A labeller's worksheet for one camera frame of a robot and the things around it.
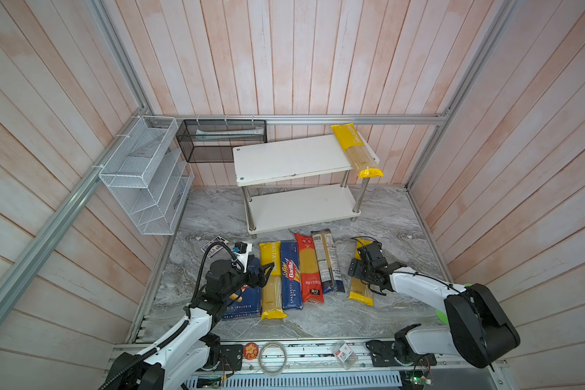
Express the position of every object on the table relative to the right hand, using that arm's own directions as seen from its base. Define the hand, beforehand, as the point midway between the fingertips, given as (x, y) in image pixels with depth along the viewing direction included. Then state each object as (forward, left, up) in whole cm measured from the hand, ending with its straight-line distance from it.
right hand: (360, 269), depth 93 cm
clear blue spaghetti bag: (-2, +12, +2) cm, 13 cm away
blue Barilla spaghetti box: (-13, +27, +5) cm, 30 cm away
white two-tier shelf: (+24, +25, +35) cm, 49 cm away
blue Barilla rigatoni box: (-16, +41, +8) cm, 45 cm away
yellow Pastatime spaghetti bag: (-11, +34, +3) cm, 36 cm away
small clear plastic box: (-29, +10, +2) cm, 31 cm away
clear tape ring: (-35, +32, +2) cm, 47 cm away
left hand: (-5, +37, +12) cm, 39 cm away
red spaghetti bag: (-5, +20, +3) cm, 21 cm away
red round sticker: (-29, +39, +1) cm, 49 cm away
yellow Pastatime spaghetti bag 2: (-10, +2, +3) cm, 11 cm away
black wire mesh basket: (+46, +63, +26) cm, 82 cm away
